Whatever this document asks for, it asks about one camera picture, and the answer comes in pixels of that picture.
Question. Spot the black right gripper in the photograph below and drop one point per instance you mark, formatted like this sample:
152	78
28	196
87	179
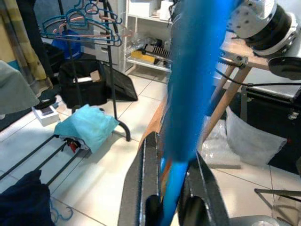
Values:
287	68

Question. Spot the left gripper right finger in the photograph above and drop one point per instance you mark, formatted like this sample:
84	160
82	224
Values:
204	200

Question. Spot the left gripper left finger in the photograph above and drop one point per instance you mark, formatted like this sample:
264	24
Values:
141	179

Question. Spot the blue plastic hanger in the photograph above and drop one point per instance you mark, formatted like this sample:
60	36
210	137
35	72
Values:
62	215
70	17
188	82

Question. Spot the pink plastic hanger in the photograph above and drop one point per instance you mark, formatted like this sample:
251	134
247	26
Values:
117	35

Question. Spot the brown cardboard panel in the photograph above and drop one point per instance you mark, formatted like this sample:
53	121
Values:
152	122

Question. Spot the wooden table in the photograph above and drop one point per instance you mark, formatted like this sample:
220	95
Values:
225	94

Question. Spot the teal cloth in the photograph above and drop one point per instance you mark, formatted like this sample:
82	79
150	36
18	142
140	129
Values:
89	127

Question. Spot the white bubble wrap bag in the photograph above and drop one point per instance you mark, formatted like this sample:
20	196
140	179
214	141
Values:
251	139

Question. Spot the black metal clothes rack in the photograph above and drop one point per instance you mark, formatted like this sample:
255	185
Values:
114	99

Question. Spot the black fabric storage bin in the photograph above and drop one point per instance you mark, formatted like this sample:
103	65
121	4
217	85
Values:
89	89

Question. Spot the small white box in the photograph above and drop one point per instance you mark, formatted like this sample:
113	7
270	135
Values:
47	118

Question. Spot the dark phone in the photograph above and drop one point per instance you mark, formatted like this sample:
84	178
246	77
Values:
47	111

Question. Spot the navy garment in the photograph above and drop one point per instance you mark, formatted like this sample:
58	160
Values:
21	202

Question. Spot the yellow black tool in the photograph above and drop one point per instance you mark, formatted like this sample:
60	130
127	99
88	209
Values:
143	56

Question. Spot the blue bag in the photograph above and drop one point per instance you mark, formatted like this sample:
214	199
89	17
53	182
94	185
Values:
68	50

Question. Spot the white shelf unit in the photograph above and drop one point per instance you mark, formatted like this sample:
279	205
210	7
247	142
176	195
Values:
141	28

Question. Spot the grey green garment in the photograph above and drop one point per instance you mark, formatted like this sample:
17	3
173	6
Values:
14	91

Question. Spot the dark hanging garment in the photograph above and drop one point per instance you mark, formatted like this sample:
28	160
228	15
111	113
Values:
35	35

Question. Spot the yellow plaid garment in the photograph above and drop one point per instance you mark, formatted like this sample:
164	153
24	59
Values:
14	42

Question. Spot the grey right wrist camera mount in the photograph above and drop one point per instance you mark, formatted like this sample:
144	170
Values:
285	43

